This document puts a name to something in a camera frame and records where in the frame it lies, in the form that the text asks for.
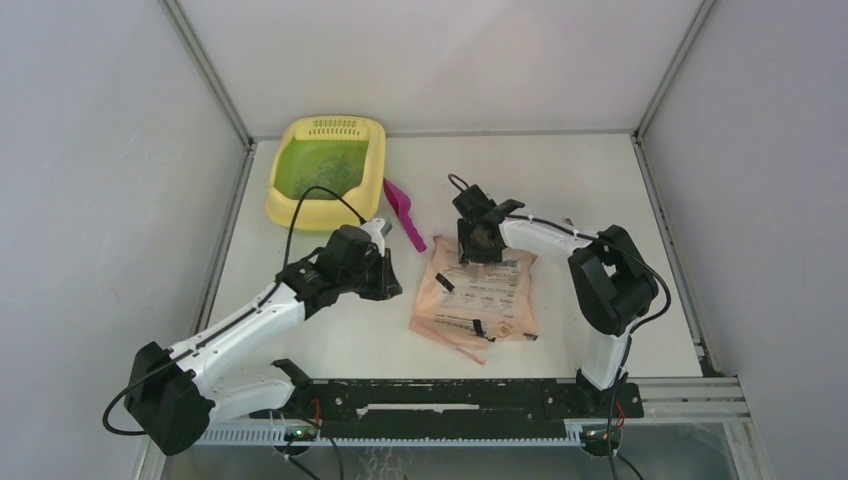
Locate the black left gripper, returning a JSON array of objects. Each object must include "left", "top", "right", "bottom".
[{"left": 339, "top": 247, "right": 402, "bottom": 302}]

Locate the peach cat litter bag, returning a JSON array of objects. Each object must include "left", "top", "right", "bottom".
[{"left": 409, "top": 236, "right": 539, "bottom": 365}]

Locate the magenta plastic scoop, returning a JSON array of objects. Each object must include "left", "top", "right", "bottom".
[{"left": 383, "top": 178, "right": 427, "bottom": 253}]

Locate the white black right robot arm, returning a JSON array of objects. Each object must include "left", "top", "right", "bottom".
[{"left": 457, "top": 212, "right": 671, "bottom": 416}]

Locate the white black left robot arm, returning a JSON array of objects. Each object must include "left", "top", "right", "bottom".
[{"left": 120, "top": 218, "right": 403, "bottom": 456}]

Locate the yellow green litter box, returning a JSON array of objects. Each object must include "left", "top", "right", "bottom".
[{"left": 265, "top": 115, "right": 386, "bottom": 232}]

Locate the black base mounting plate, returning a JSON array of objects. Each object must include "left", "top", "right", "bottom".
[{"left": 248, "top": 378, "right": 645, "bottom": 441}]

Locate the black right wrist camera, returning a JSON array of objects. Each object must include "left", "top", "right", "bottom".
[{"left": 452, "top": 184, "right": 525, "bottom": 228}]

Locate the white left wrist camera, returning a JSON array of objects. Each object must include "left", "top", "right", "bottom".
[{"left": 359, "top": 217, "right": 392, "bottom": 257}]

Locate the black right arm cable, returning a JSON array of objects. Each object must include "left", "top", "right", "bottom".
[{"left": 447, "top": 173, "right": 673, "bottom": 480}]

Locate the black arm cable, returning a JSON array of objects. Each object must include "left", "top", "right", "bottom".
[
  {"left": 101, "top": 186, "right": 369, "bottom": 439},
  {"left": 447, "top": 173, "right": 673, "bottom": 480}
]

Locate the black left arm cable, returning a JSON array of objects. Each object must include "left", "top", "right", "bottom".
[{"left": 101, "top": 186, "right": 369, "bottom": 439}]

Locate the white slotted cable duct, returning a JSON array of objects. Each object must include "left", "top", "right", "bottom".
[{"left": 194, "top": 422, "right": 585, "bottom": 447}]

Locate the aluminium frame rail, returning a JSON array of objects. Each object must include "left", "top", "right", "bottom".
[{"left": 146, "top": 376, "right": 753, "bottom": 425}]

